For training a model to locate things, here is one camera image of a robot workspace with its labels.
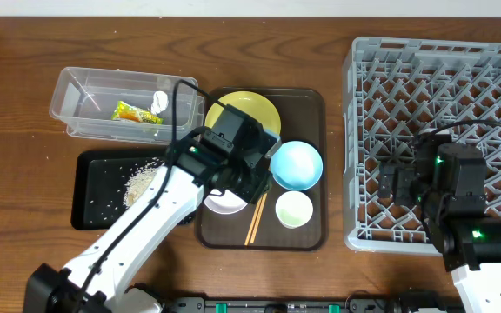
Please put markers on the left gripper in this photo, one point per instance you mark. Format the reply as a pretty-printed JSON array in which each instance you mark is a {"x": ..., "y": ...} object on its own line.
[{"x": 252, "y": 187}]

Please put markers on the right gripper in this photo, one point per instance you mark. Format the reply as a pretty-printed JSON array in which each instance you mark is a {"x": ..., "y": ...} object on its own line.
[{"x": 405, "y": 175}]

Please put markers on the yellow plate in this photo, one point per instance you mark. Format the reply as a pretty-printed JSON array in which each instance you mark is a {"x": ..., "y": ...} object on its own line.
[{"x": 256, "y": 106}]

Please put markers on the white bowl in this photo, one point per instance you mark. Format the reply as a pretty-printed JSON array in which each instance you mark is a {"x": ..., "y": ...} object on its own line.
[{"x": 224, "y": 203}]

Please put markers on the light blue bowl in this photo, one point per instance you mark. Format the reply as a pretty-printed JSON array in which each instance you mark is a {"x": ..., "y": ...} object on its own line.
[{"x": 297, "y": 166}]

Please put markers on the wooden chopstick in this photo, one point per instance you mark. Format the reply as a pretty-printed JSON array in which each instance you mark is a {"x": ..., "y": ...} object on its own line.
[
  {"x": 253, "y": 220},
  {"x": 254, "y": 234}
]

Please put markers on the small white green cup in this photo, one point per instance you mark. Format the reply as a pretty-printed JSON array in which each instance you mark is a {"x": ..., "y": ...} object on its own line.
[{"x": 293, "y": 209}]

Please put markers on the white tissue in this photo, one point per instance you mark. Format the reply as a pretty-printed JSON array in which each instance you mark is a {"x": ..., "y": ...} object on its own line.
[{"x": 160, "y": 102}]

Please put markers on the pile of rice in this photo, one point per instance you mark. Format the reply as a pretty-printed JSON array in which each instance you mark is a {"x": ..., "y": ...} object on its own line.
[{"x": 140, "y": 180}]

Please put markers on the green orange snack wrapper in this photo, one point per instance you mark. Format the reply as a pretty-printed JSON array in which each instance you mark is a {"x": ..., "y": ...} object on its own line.
[{"x": 125, "y": 111}]

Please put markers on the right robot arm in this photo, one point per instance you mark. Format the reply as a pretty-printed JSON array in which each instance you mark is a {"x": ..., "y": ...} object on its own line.
[{"x": 446, "y": 182}]

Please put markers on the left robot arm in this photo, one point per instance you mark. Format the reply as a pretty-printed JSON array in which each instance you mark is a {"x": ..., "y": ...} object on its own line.
[{"x": 98, "y": 279}]

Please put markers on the grey dishwasher rack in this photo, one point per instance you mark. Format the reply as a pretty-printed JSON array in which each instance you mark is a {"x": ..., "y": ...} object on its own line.
[{"x": 393, "y": 89}]

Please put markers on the dark brown serving tray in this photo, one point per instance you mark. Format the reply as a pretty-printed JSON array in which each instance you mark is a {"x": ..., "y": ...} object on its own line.
[{"x": 302, "y": 119}]

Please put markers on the clear plastic bin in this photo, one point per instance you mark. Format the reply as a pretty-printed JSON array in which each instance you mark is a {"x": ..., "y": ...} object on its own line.
[{"x": 85, "y": 99}]

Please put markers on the black plastic tray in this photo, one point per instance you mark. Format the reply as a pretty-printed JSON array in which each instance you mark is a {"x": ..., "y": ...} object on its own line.
[{"x": 100, "y": 184}]

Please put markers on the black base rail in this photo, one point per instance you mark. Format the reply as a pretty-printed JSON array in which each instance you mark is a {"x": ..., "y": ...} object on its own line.
[{"x": 350, "y": 305}]

